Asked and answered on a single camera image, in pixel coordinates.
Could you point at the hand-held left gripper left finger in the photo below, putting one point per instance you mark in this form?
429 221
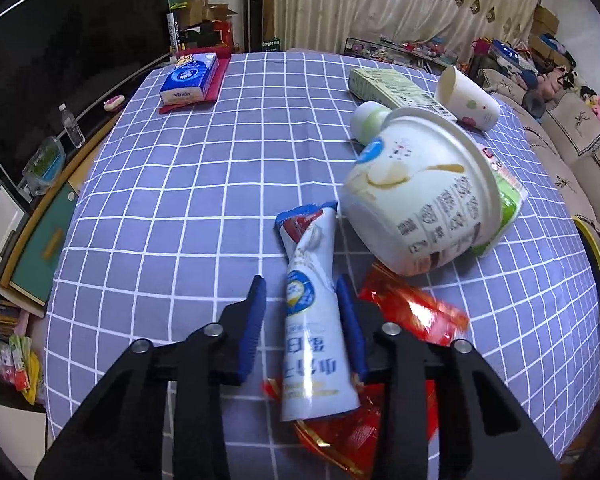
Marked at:
252 330

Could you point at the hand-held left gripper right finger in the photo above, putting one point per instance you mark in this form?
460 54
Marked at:
350 330

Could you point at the blue white milk pouch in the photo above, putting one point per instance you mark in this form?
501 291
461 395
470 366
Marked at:
310 310

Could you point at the red foil wrapper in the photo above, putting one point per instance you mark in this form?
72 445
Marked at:
410 310

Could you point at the white plastic tub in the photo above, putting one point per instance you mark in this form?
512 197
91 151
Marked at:
410 195

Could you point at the small green white carton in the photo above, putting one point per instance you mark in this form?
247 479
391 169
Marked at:
507 205

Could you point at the green white yogurt bottle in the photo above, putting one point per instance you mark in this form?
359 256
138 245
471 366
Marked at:
370 117

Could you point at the light green paper box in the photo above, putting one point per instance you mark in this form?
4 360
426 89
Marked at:
390 85

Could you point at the black yellow-rimmed trash bin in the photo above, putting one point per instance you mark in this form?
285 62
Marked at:
597 265

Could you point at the white floral paper cup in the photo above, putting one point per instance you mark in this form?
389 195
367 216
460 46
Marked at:
472 102

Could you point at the pile of books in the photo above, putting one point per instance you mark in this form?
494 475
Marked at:
0 315

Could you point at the blue tissue pack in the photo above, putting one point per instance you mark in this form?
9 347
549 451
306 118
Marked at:
190 77

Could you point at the small pink case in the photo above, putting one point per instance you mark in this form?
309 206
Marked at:
114 102

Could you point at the clear water bottle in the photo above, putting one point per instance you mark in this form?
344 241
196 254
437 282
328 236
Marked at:
72 127

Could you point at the white drawer cabinet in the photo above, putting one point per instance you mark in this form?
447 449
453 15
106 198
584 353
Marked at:
0 220

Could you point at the cluttered glass table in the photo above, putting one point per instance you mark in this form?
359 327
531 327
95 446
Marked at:
405 50

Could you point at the dark green box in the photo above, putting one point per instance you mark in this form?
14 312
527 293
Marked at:
271 44

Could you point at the red box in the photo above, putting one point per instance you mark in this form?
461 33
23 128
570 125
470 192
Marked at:
222 32

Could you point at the beige sofa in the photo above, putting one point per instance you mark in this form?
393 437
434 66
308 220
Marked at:
575 125

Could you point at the white upright box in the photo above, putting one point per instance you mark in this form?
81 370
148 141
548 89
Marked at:
174 32

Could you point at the black tower fan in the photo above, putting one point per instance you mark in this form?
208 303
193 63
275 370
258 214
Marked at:
257 10

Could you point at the blue starred bag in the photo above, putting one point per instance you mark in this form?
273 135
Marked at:
510 52

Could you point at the open cardboard box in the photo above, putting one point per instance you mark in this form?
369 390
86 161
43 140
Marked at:
200 7

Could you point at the beige patterned curtain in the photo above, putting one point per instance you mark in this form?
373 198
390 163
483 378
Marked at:
380 0

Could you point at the large black television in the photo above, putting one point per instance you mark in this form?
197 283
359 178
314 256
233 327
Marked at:
55 50

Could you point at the stack of cardboard boxes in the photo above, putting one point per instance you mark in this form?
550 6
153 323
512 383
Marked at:
545 20

